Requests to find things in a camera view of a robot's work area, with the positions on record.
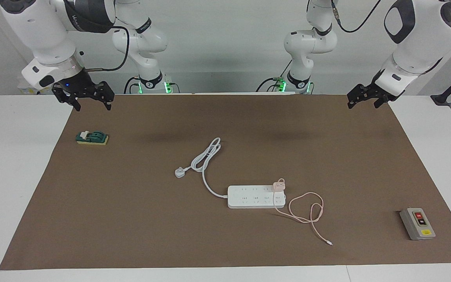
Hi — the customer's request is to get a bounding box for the white power strip with cord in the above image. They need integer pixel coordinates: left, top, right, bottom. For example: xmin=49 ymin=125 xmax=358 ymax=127
xmin=175 ymin=137 xmax=287 ymax=209

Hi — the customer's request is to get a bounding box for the pink charging cable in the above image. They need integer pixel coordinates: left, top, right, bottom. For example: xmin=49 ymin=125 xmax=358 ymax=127
xmin=273 ymin=187 xmax=334 ymax=246

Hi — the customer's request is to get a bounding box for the white box with yellow label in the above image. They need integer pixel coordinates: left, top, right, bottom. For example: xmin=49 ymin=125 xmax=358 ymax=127
xmin=18 ymin=80 xmax=56 ymax=96

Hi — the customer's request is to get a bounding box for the brown table mat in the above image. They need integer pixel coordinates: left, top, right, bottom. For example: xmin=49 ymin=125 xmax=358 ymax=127
xmin=0 ymin=93 xmax=451 ymax=271

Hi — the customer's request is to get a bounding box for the black base cable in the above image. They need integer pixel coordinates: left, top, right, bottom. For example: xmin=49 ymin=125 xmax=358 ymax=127
xmin=123 ymin=76 xmax=142 ymax=95
xmin=256 ymin=59 xmax=292 ymax=93

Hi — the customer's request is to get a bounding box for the green knife switch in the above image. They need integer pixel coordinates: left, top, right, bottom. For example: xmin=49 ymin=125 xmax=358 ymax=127
xmin=76 ymin=130 xmax=109 ymax=146

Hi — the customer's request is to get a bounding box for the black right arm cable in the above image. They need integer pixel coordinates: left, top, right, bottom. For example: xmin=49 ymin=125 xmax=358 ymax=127
xmin=83 ymin=25 xmax=131 ymax=72

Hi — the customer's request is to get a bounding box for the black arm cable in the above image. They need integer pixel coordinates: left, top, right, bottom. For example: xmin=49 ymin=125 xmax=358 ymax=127
xmin=83 ymin=25 xmax=131 ymax=72
xmin=330 ymin=0 xmax=382 ymax=33

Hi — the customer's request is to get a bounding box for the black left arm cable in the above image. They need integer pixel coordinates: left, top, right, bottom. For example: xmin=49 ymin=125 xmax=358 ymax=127
xmin=330 ymin=0 xmax=382 ymax=33

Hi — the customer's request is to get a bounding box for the grey push-button switch box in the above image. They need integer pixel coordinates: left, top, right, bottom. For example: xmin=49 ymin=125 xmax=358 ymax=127
xmin=400 ymin=208 xmax=436 ymax=240

